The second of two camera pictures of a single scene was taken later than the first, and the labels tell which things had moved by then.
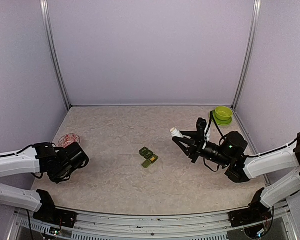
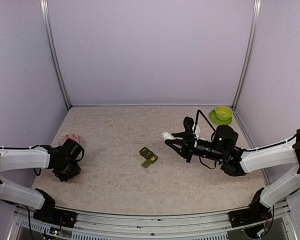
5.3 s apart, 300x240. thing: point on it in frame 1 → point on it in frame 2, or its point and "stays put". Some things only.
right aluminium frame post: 250,55 stays put
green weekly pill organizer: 149,156 stays put
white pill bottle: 175,132 → 167,136
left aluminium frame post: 45,7 stays put
